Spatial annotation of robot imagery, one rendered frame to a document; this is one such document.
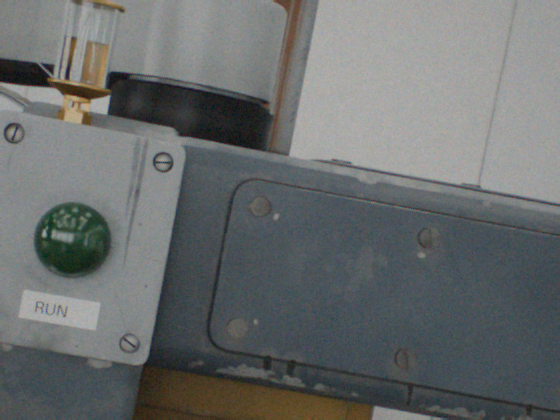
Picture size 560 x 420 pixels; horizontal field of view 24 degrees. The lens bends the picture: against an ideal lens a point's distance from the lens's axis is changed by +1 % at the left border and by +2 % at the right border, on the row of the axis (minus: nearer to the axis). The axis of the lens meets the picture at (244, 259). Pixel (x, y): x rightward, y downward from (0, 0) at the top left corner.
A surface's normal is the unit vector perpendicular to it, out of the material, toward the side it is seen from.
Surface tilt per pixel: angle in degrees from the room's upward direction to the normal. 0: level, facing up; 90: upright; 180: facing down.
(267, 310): 90
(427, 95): 90
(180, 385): 90
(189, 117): 90
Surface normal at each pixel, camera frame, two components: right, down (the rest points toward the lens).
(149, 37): -0.66, -0.08
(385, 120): 0.07, 0.07
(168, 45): -0.35, -0.02
